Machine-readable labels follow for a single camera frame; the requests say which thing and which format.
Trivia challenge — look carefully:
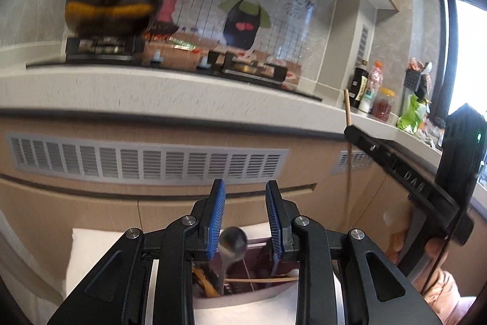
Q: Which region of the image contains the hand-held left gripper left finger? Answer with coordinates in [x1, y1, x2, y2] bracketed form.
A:
[47, 179, 226, 325]

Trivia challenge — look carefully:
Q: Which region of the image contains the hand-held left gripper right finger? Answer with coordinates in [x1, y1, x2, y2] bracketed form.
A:
[265, 180, 444, 325]

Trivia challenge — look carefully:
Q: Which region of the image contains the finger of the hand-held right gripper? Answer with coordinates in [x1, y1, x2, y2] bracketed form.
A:
[396, 200, 433, 282]
[344, 125, 475, 246]

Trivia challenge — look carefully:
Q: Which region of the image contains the metal spoon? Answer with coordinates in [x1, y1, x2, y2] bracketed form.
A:
[218, 226, 249, 296]

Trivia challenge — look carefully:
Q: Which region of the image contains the maroon utensil holder box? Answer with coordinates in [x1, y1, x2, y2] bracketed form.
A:
[189, 244, 302, 300]

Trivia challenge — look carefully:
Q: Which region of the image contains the wooden chopstick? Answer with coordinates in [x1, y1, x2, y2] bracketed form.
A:
[224, 274, 300, 285]
[343, 88, 354, 227]

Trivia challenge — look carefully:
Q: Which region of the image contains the person's right forearm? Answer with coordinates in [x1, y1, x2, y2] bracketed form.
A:
[420, 267, 478, 311]

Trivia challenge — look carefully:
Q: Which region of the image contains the person's right hand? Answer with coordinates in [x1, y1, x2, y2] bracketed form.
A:
[425, 237, 453, 263]

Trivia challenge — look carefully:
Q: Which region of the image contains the small grey vent grille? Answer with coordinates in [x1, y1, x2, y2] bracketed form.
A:
[334, 149, 377, 174]

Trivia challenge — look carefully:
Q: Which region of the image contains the wooden spoon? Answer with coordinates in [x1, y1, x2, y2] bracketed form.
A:
[191, 267, 222, 298]

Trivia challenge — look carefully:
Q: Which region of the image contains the green plastic bag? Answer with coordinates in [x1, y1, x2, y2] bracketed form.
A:
[397, 96, 430, 134]

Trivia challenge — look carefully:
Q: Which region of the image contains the yellow-lidded jar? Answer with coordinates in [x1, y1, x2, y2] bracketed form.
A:
[372, 88, 395, 121]

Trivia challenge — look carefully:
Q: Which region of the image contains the black countertop utensil rack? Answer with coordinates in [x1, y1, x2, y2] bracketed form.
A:
[405, 59, 433, 102]

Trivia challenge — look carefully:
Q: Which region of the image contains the small white bottle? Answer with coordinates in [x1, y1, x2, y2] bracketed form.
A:
[359, 89, 376, 113]

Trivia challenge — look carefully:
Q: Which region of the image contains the large grey vent grille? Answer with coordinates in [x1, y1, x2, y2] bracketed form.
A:
[7, 132, 290, 185]

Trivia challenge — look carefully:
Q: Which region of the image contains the window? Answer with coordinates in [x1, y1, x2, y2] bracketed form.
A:
[432, 0, 487, 120]

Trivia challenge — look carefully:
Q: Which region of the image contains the red-capped plastic bottle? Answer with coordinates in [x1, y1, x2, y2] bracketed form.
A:
[367, 62, 383, 113]

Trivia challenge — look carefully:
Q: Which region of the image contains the dark sauce bottle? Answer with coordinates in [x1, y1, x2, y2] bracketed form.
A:
[349, 60, 370, 108]

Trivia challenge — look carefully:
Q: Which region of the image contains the white tablecloth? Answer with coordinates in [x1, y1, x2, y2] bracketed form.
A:
[64, 221, 345, 325]

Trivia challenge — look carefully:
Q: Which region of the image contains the wooden kitchen cabinet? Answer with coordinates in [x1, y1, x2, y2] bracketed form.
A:
[0, 115, 438, 295]

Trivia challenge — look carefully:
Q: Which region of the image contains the black gas stove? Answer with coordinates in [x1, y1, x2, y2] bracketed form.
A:
[26, 36, 324, 103]

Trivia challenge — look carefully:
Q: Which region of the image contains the cartoon wall poster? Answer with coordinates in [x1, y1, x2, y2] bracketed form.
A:
[125, 0, 337, 82]

